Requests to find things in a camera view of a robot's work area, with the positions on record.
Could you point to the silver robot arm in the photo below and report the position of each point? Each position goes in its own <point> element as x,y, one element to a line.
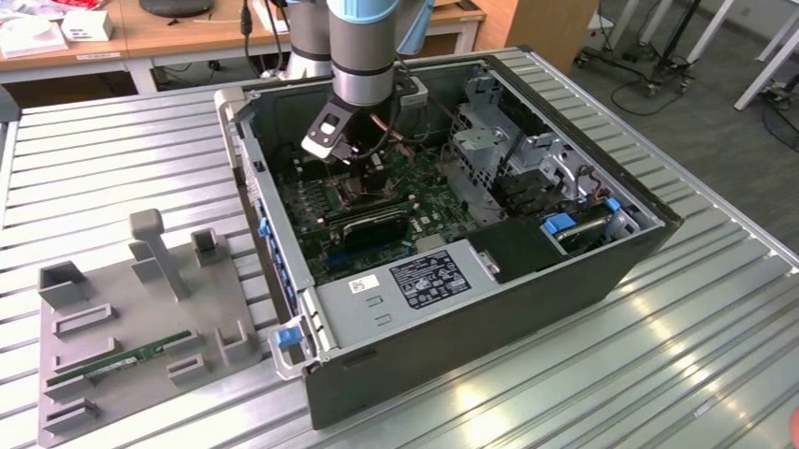
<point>362,56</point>

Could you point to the CPU socket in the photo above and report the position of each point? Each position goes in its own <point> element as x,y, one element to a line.
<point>348,195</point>

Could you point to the blue slot tab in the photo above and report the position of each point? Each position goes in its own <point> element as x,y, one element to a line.
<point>261,227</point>

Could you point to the blue expansion slot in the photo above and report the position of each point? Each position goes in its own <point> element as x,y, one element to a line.
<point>341,260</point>

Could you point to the green motherboard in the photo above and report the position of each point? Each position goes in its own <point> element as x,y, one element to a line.
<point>437,206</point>

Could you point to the silver metal drive cage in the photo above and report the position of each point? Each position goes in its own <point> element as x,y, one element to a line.
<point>481,140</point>

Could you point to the black graphics card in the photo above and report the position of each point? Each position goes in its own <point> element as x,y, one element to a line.
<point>376,231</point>

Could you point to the small silver heat sink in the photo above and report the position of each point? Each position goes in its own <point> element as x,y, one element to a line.
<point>432,244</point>

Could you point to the small white sticker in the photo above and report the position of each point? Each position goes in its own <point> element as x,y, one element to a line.
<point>364,283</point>

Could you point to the black rating label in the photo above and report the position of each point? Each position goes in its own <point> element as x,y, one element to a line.
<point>432,278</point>

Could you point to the black plastic shroud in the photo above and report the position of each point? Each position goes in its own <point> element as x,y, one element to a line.
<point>513,252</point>

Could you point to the wooden desk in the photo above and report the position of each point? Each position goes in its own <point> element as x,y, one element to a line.
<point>38,65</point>
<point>206,37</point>

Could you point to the blue drive latch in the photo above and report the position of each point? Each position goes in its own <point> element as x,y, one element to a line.
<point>558,224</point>

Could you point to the silver power supply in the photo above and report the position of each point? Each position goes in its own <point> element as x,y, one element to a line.
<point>376,318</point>

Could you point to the wooden cabinet panel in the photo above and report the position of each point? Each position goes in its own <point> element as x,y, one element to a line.
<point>550,28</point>

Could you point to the black round base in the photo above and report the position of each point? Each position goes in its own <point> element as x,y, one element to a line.
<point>175,6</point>

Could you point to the small blue clip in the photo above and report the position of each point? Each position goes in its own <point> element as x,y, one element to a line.
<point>612,205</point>

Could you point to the black PC case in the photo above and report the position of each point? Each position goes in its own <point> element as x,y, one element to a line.
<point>469,355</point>

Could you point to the white cardboard box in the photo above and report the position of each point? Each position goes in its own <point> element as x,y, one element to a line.
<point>87,25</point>

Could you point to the grey parts rack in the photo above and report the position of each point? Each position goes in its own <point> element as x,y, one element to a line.
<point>125,327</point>

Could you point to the black wheeled stand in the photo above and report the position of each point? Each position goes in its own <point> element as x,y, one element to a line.
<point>681,28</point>

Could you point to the green RAM stick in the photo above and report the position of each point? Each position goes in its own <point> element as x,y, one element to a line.
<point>150,348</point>

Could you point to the white tray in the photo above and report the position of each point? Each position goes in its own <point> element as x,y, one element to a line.
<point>31,39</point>

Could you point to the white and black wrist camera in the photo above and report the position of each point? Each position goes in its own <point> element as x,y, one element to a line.
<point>325,135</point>

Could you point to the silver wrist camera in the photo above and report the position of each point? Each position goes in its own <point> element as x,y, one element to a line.
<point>414,98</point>

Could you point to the white frame table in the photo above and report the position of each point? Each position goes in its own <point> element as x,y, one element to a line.
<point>766,70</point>

